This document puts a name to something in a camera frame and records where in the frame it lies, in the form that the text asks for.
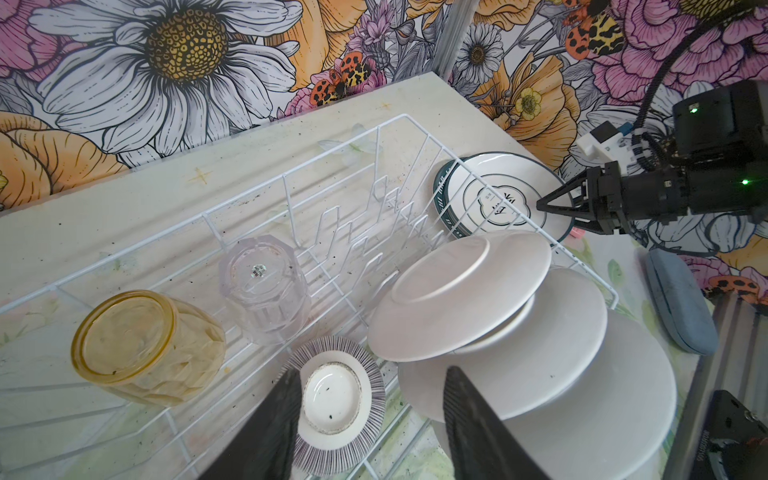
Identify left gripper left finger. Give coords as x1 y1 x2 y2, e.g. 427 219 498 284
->
201 368 302 480

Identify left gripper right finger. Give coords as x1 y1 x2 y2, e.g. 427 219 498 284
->
443 366 548 479

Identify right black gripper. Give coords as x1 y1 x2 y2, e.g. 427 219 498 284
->
536 162 689 234

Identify green rimmed white plate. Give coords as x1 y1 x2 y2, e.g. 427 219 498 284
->
433 152 572 241

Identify red green patterned plate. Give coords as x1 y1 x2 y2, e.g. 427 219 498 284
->
398 268 607 422

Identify orange sunburst white plate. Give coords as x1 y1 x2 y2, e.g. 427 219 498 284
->
368 232 552 362

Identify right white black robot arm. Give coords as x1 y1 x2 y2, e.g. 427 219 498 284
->
536 80 767 256

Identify striped ceramic bowl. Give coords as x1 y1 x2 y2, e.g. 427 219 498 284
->
282 336 386 477

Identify yellow glass tumbler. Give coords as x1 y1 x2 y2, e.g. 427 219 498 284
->
71 290 227 407

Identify clear glass tumbler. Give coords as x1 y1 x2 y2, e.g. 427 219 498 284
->
219 235 311 346

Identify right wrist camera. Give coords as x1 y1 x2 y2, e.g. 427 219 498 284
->
576 121 637 176

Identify right black corrugated cable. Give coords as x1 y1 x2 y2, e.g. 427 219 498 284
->
629 0 768 172

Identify white wire dish rack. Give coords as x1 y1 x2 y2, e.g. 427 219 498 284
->
0 113 620 480

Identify aluminium front rail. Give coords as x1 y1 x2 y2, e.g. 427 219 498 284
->
663 293 767 479

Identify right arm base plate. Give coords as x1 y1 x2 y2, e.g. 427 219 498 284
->
689 390 767 480

